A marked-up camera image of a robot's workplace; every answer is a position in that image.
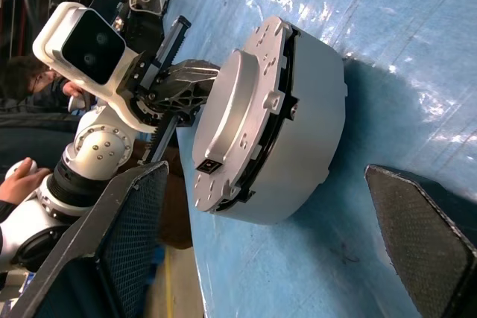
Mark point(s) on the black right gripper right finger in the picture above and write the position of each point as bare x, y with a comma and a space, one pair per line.
421, 243

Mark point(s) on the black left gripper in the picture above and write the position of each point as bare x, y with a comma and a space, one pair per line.
149, 72

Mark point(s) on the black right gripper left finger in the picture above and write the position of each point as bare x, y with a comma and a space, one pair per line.
112, 243

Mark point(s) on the grey motor rotor disc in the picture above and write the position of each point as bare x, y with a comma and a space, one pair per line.
223, 109

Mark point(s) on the white round controller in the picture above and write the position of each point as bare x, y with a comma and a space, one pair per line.
11, 171

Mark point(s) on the silver motor housing copper windings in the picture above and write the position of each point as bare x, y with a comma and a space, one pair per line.
309, 128

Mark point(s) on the person's bare hand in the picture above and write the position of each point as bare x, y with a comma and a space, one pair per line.
22, 185
72, 89

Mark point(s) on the person in dark jacket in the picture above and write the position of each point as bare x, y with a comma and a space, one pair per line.
22, 76

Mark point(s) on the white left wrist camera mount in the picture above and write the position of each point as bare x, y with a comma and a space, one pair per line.
93, 46

